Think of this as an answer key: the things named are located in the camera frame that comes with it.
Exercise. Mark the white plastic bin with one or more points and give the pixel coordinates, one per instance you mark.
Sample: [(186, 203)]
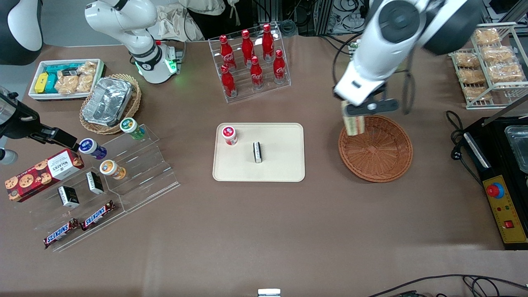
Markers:
[(34, 95)]

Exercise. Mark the shiny metal tray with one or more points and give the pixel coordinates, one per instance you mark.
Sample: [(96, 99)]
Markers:
[(519, 146)]

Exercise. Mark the green lid cup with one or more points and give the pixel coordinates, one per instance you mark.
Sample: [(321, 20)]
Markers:
[(131, 127)]

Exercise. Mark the clear acrylic bottle rack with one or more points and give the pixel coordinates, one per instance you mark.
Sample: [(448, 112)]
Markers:
[(243, 95)]

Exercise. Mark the red emergency stop button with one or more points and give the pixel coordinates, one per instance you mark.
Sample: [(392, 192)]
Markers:
[(495, 190)]

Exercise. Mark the clear acrylic stepped shelf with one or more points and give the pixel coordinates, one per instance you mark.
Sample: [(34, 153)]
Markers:
[(144, 173)]

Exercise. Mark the beige person garment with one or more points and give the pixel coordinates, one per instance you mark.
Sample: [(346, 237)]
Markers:
[(204, 6)]

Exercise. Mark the bagged bread pack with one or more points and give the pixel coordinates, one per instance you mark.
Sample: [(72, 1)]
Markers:
[(468, 60), (477, 93), (486, 36), (506, 72), (472, 75), (497, 53)]

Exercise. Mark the black yellow control box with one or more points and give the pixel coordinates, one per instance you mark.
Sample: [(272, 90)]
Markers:
[(495, 165)]

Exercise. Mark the red lid cup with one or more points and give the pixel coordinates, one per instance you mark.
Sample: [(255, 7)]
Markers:
[(229, 135)]

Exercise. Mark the yellow small box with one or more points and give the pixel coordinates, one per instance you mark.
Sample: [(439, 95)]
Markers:
[(41, 82)]

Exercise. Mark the teal small box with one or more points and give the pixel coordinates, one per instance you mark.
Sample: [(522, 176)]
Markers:
[(51, 83)]

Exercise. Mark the beige plastic tray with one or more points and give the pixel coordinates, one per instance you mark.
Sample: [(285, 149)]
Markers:
[(280, 161)]

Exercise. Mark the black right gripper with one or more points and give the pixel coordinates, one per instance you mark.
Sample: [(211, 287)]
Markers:
[(21, 125)]

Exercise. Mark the aluminium foil tray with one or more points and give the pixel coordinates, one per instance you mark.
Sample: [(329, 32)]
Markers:
[(107, 101)]

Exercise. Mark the triangle sandwich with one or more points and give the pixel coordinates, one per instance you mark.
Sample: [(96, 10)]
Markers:
[(354, 124)]

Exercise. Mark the clear bagged fried snack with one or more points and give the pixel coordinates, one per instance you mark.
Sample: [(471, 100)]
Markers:
[(67, 84), (87, 76)]

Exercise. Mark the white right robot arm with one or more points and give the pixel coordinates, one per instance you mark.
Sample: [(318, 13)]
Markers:
[(123, 20)]

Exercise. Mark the light wicker basket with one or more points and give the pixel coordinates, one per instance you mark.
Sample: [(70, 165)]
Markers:
[(134, 103)]

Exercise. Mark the purple lid cup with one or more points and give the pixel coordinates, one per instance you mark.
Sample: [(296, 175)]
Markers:
[(91, 148)]

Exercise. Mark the teal long box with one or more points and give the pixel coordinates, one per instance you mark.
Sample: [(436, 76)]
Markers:
[(57, 68)]

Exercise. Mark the Snickers bar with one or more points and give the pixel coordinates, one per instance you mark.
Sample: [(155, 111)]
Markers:
[(61, 233), (98, 215)]

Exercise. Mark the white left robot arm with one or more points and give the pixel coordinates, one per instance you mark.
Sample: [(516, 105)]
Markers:
[(383, 53)]

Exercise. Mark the red Walkers cookie box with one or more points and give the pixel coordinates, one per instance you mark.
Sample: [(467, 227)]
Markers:
[(41, 173)]

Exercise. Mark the orange lid cup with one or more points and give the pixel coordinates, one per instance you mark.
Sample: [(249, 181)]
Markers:
[(110, 169)]

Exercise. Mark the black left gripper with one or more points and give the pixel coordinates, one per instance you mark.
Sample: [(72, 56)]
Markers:
[(336, 95)]

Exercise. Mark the red cola bottle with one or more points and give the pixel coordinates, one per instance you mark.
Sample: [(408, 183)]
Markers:
[(279, 68), (268, 41), (256, 74), (227, 53), (247, 47), (228, 82)]

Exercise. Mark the small black box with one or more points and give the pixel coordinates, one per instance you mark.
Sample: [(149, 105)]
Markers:
[(257, 152), (94, 182), (68, 196)]

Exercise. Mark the brown round wicker basket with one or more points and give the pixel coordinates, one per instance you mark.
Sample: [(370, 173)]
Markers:
[(379, 152)]

